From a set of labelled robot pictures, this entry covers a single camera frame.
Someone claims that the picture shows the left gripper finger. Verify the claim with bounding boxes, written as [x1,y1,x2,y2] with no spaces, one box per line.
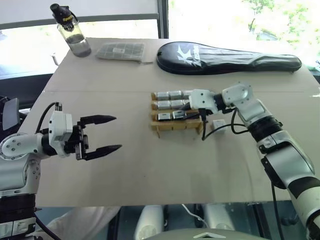
[79,114,118,126]
[85,144,123,161]

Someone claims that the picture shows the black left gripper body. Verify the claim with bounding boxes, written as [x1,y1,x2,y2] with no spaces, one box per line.
[63,121,91,161]

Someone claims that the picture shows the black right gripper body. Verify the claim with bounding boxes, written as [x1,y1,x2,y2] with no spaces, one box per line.
[186,106,209,123]

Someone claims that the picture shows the wooden battery rack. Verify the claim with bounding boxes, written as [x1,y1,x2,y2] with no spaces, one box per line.
[149,90,205,138]

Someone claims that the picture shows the small white block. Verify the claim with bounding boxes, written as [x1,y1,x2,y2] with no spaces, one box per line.
[211,119,226,135]

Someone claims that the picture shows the black racket bag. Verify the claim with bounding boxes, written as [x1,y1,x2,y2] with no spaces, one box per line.
[156,41,303,76]

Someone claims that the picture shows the white cloth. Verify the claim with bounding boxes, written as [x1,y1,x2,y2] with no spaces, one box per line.
[37,206,121,240]

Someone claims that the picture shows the grey flat screen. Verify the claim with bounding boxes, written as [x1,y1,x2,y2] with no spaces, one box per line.
[1,97,21,131]

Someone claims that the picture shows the white rounded robot leg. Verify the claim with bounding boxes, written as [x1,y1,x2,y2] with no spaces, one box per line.
[203,203,236,231]
[133,205,165,240]

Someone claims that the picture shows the clear bottle with black cap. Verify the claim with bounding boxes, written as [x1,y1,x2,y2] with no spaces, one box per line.
[49,2,92,58]

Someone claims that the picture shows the grey rounded shape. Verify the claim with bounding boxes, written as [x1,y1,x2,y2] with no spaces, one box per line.
[149,226,263,240]

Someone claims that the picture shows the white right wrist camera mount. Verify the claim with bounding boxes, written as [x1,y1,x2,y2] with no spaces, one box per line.
[188,88,217,115]

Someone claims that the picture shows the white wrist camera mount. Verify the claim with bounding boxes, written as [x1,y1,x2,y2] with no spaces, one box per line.
[48,110,74,158]
[188,88,217,115]

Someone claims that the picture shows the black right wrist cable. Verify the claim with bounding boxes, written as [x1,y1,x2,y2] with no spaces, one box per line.
[198,107,253,141]

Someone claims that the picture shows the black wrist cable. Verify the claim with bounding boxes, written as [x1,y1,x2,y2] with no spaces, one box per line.
[35,101,63,135]
[198,107,253,141]

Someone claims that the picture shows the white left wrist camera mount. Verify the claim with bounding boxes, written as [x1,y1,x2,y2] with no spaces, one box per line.
[48,110,74,158]

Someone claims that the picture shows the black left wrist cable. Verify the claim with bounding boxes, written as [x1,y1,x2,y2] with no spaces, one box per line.
[35,101,63,135]

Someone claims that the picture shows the dark window frame post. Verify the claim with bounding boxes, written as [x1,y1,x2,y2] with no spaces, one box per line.
[157,0,170,40]

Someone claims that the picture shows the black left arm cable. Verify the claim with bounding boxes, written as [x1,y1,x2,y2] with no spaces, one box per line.
[34,206,61,240]

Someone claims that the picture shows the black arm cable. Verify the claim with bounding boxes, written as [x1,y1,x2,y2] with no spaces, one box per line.
[34,206,61,240]
[269,179,286,240]

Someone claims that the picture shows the thin white cable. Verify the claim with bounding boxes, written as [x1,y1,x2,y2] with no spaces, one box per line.
[181,203,208,227]

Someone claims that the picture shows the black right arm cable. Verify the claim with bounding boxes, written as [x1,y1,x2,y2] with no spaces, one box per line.
[269,179,286,240]

